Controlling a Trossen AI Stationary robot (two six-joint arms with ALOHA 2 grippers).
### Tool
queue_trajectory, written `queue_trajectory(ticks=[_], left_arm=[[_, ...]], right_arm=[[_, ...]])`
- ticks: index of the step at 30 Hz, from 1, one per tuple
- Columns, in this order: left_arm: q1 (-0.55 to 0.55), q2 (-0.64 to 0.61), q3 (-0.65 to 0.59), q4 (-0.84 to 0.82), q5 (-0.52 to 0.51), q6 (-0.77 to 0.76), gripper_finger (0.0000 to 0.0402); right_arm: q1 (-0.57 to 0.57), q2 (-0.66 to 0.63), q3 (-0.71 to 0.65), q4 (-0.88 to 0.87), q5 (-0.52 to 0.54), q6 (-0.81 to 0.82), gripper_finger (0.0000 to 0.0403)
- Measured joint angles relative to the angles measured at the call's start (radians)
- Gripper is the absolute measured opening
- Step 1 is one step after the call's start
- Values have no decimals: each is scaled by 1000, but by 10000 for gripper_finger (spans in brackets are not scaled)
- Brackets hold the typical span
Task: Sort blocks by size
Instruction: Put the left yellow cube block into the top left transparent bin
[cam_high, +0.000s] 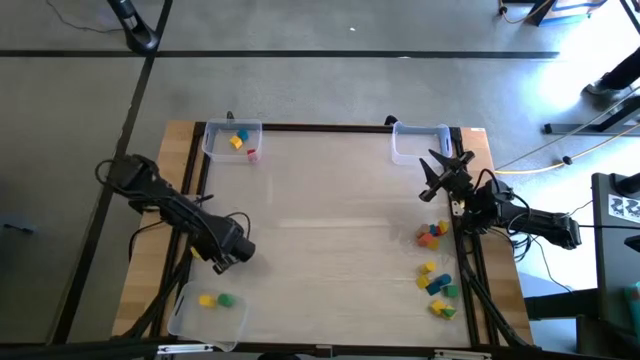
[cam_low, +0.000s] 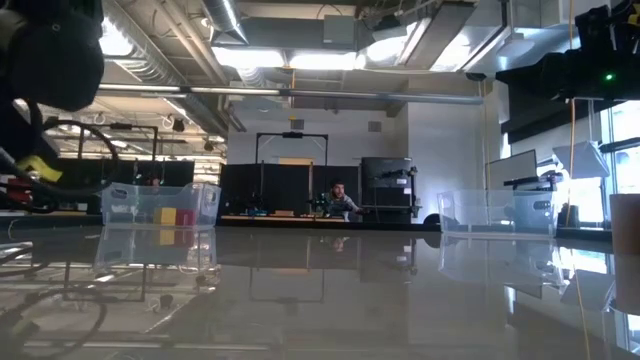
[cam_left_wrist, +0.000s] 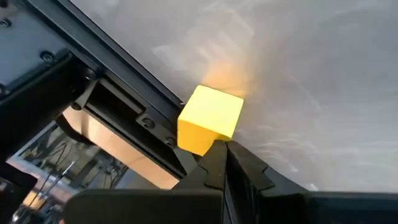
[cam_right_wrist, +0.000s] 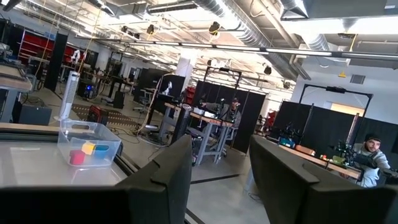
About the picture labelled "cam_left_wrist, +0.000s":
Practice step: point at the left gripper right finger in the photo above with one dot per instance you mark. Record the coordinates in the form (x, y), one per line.
(295, 208)

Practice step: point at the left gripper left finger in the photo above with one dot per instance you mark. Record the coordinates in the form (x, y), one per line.
(155, 208)

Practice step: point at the large yellow wooden cube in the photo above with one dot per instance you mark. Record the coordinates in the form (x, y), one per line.
(208, 112)

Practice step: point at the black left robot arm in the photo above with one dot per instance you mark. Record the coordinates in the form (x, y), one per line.
(31, 109)

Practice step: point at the black aluminium frame rail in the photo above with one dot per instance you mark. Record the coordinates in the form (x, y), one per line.
(133, 93)

